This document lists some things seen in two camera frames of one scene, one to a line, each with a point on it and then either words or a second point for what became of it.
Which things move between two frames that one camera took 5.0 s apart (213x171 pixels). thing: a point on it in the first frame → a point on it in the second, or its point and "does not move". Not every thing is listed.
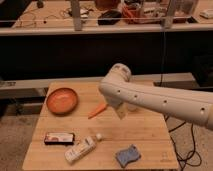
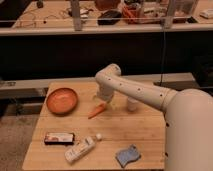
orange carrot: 100,108 does not move
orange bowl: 62,101 does not move
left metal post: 77,22 does not move
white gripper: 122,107 → 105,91
